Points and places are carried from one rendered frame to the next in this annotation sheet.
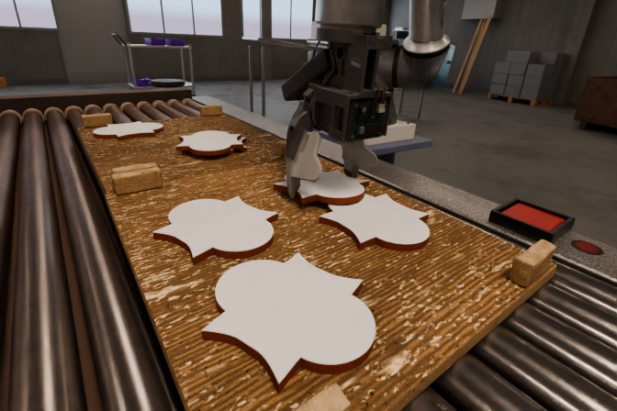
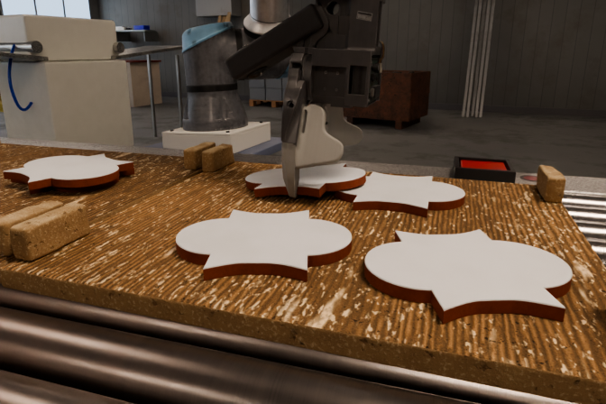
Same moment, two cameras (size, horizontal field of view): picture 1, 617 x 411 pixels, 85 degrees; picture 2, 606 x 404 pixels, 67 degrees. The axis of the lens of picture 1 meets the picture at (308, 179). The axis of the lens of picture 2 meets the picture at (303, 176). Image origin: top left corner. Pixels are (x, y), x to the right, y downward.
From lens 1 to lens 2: 0.27 m
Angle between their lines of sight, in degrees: 34
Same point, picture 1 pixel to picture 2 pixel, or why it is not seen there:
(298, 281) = (440, 247)
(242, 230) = (307, 233)
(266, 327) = (485, 283)
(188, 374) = (484, 350)
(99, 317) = (261, 388)
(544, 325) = (587, 226)
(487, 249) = (501, 189)
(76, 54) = not seen: outside the picture
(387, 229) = (427, 194)
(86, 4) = not seen: outside the picture
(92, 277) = (162, 362)
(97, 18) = not seen: outside the picture
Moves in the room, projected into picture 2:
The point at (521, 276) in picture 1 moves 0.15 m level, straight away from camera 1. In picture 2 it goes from (556, 193) to (501, 159)
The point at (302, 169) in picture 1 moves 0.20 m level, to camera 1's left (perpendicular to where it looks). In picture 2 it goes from (310, 152) to (87, 187)
